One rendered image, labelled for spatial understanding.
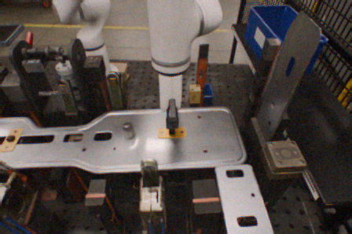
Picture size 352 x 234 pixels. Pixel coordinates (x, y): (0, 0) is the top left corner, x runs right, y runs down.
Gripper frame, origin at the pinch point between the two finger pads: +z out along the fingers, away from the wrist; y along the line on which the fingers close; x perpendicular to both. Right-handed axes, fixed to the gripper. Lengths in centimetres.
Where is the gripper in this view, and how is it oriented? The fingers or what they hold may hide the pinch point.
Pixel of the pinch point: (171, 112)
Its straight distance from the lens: 62.5
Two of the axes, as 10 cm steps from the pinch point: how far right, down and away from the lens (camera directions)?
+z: -0.1, 6.7, 7.4
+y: 0.6, 7.4, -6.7
